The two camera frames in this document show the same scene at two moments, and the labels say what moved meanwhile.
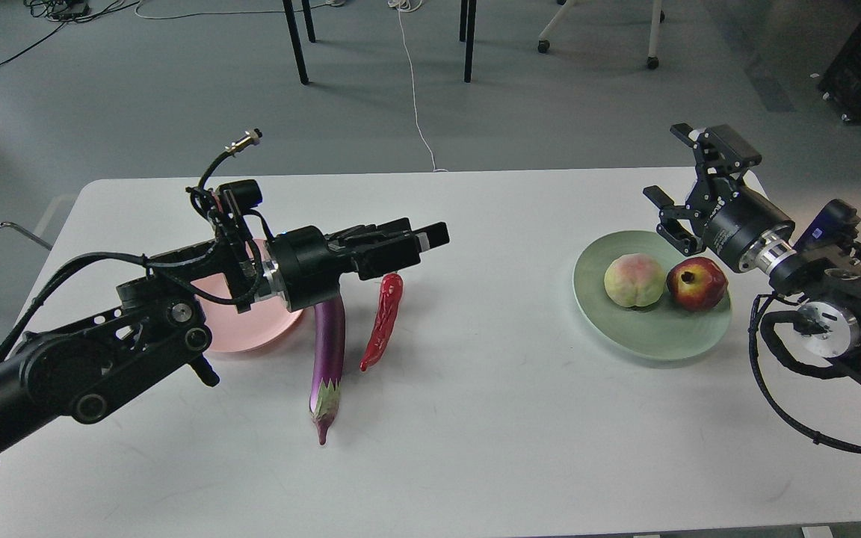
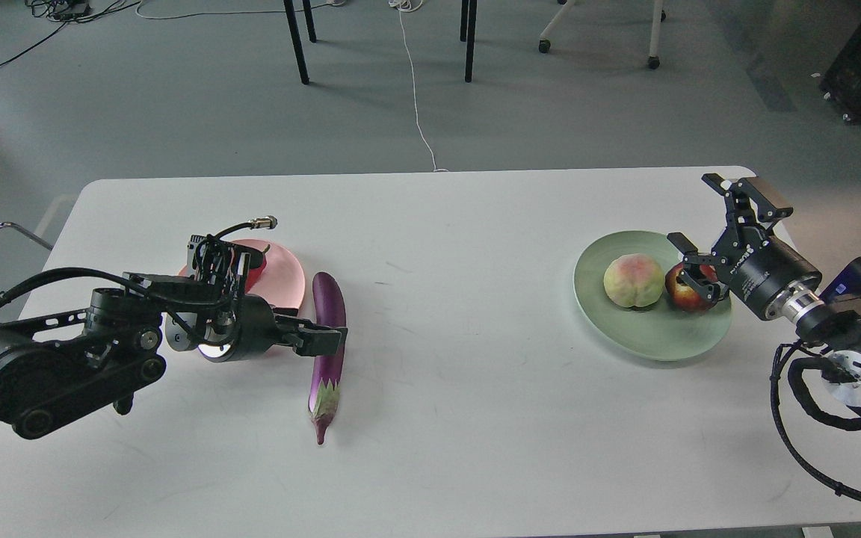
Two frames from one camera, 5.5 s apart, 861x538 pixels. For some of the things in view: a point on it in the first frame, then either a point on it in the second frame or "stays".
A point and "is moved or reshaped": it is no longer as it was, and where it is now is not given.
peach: [634, 280] stays
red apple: [696, 284] stays
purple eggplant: [327, 363] stays
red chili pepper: [389, 297] is moved or reshaped
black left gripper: [306, 266] -> [250, 326]
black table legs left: [288, 10] stays
